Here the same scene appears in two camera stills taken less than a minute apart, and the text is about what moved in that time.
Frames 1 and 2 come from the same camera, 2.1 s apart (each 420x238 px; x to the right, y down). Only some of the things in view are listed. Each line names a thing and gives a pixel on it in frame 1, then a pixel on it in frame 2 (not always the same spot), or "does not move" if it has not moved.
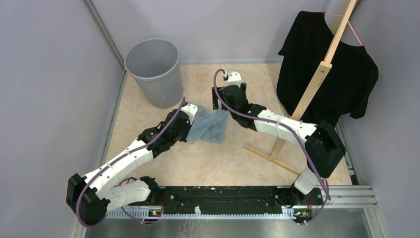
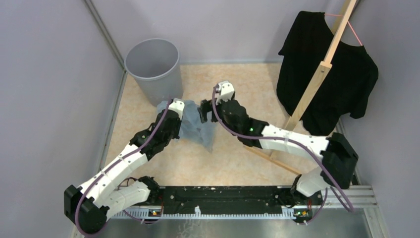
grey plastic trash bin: (155, 65) does not move
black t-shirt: (343, 91) does not move
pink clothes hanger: (349, 23) does not move
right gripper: (215, 102) -> (206, 106)
